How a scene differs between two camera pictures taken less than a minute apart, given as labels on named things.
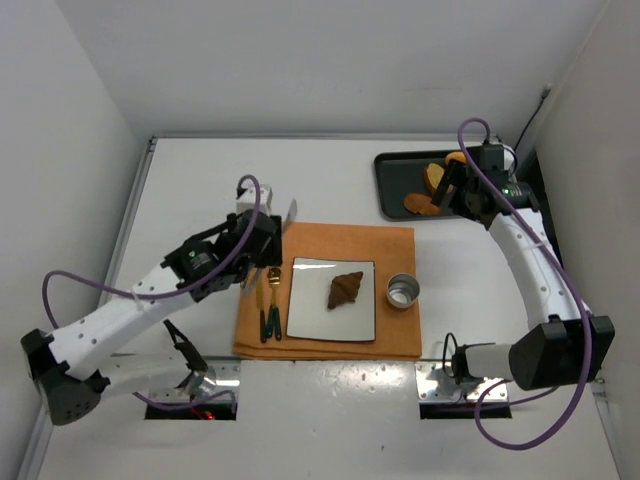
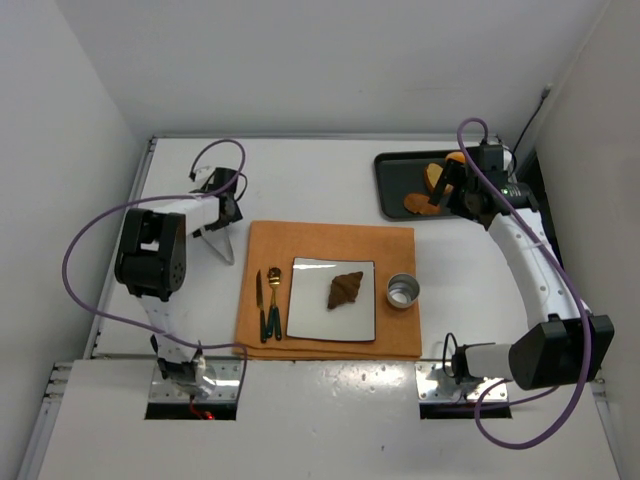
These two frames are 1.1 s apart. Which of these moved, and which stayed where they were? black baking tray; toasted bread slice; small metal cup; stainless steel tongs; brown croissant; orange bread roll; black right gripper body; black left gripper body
Moved: stainless steel tongs; black left gripper body
Stayed: toasted bread slice; black right gripper body; orange bread roll; black baking tray; small metal cup; brown croissant
